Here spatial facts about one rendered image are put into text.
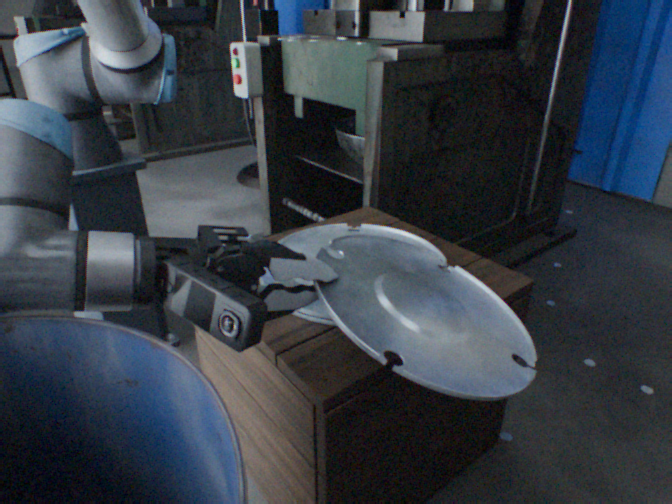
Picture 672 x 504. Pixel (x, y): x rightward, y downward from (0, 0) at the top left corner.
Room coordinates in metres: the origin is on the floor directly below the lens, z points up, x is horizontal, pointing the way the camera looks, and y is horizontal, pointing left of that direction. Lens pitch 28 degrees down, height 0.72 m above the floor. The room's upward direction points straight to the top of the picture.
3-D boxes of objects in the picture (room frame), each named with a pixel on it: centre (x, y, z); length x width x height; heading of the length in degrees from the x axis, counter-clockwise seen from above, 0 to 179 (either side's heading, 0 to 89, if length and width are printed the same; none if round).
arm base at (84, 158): (0.91, 0.50, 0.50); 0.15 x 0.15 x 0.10
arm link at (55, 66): (0.91, 0.49, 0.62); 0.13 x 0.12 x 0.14; 99
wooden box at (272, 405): (0.64, -0.03, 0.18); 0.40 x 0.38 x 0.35; 128
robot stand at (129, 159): (0.91, 0.50, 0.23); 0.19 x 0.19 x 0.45; 42
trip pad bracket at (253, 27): (1.48, 0.21, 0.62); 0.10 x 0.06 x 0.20; 38
